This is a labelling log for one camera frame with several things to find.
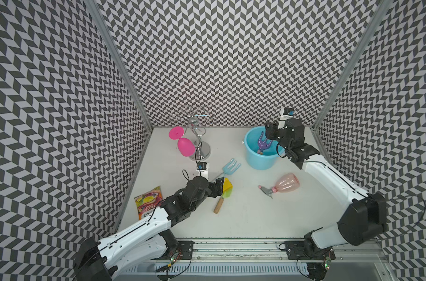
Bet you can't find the purple toy rake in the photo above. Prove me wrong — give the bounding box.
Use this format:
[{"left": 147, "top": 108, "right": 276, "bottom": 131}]
[{"left": 256, "top": 132, "right": 273, "bottom": 155}]

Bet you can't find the green toy trowel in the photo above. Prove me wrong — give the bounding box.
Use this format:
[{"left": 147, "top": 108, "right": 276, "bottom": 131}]
[{"left": 214, "top": 187, "right": 233, "bottom": 214}]

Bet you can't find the yellow toy shovel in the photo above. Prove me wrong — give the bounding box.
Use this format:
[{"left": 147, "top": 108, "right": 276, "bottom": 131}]
[{"left": 223, "top": 178, "right": 233, "bottom": 193}]

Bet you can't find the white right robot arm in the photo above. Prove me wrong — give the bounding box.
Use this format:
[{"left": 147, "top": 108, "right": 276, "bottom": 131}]
[{"left": 265, "top": 117, "right": 387, "bottom": 257}]

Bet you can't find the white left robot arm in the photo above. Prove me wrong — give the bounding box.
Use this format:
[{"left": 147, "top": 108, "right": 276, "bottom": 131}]
[{"left": 73, "top": 176, "right": 225, "bottom": 281}]

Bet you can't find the colourful snack packet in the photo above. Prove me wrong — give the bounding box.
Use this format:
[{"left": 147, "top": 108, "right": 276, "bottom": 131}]
[{"left": 134, "top": 186, "right": 163, "bottom": 220}]

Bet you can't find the turquoise plastic bucket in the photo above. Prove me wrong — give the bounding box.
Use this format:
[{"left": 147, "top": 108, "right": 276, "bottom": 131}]
[{"left": 243, "top": 126, "right": 285, "bottom": 170}]

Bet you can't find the pink plastic wine glass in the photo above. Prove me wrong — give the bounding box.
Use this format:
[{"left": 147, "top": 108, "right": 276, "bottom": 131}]
[{"left": 168, "top": 126, "right": 196, "bottom": 157}]

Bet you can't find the light blue toy rake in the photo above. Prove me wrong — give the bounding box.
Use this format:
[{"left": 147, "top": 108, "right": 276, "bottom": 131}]
[{"left": 215, "top": 158, "right": 241, "bottom": 180}]

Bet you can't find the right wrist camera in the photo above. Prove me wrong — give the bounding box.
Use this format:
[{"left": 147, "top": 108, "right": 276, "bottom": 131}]
[{"left": 279, "top": 107, "right": 295, "bottom": 120}]

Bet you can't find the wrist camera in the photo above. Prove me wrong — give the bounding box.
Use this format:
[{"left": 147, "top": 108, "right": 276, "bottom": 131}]
[
  {"left": 197, "top": 162, "right": 209, "bottom": 179},
  {"left": 279, "top": 107, "right": 295, "bottom": 120}
]

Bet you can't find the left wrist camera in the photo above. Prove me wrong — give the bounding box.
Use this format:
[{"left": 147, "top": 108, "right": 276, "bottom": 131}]
[{"left": 197, "top": 162, "right": 209, "bottom": 179}]

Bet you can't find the chrome wire stand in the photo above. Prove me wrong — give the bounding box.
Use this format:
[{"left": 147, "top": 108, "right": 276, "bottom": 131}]
[{"left": 174, "top": 105, "right": 215, "bottom": 162}]

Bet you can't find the aluminium corner post right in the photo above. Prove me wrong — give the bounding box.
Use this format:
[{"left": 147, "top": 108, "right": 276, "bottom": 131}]
[{"left": 311, "top": 0, "right": 393, "bottom": 132}]

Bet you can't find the aluminium corner post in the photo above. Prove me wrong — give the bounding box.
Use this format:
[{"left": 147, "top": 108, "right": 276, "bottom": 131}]
[
  {"left": 84, "top": 0, "right": 153, "bottom": 131},
  {"left": 311, "top": 0, "right": 393, "bottom": 132}
]

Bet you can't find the aluminium corner post left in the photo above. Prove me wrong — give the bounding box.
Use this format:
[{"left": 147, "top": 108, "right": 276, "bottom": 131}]
[{"left": 84, "top": 0, "right": 153, "bottom": 131}]

